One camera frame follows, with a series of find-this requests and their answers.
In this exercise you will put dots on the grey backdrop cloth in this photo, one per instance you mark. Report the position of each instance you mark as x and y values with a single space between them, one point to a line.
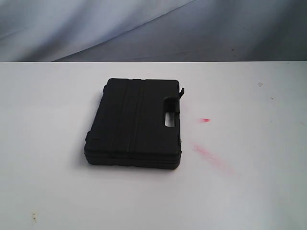
153 30

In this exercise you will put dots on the black plastic tool case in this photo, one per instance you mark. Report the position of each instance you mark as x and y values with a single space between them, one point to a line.
137 124

